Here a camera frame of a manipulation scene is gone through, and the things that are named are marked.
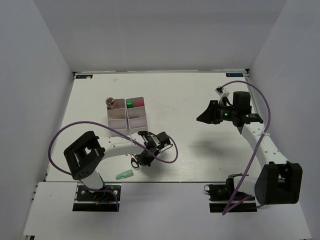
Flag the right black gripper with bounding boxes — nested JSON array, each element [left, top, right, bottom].
[[196, 100, 238, 125]]

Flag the black handled scissors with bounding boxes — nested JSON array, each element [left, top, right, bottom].
[[130, 155, 140, 170]]

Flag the green correction tape case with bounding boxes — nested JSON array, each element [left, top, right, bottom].
[[115, 169, 134, 181]]

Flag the pink black highlighter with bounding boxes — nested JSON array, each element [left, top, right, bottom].
[[135, 100, 145, 107]]

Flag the green black highlighter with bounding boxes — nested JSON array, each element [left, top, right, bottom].
[[126, 102, 133, 109]]

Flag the pink crayon tube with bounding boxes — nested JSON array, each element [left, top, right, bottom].
[[105, 97, 117, 110]]

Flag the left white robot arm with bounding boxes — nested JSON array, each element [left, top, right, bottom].
[[63, 131, 171, 200]]

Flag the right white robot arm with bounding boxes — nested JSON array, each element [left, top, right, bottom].
[[196, 88, 303, 205]]

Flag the right white organizer tray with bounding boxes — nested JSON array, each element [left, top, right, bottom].
[[125, 96, 148, 134]]

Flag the white organizer tray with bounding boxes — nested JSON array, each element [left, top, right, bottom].
[[107, 98, 128, 135], [125, 96, 148, 134]]

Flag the right blue corner label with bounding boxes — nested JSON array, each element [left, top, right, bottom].
[[225, 72, 244, 78]]

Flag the blue corner label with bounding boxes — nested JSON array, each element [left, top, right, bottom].
[[225, 72, 244, 78], [75, 74, 93, 79]]

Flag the left white organizer tray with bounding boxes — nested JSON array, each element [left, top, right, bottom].
[[107, 98, 128, 135]]

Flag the left blue corner label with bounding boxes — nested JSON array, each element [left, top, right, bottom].
[[75, 74, 93, 79]]

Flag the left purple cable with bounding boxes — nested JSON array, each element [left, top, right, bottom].
[[47, 121, 179, 211]]

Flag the purple cable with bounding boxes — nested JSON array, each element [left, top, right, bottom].
[[215, 80, 272, 216], [47, 121, 179, 211]]

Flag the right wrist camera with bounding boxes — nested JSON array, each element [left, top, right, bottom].
[[215, 86, 230, 105]]

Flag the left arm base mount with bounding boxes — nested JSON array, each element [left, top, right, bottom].
[[72, 184, 118, 212]]

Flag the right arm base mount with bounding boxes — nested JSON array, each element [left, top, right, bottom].
[[204, 183, 258, 214]]

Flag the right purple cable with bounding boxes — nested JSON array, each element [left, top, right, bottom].
[[215, 80, 272, 216]]

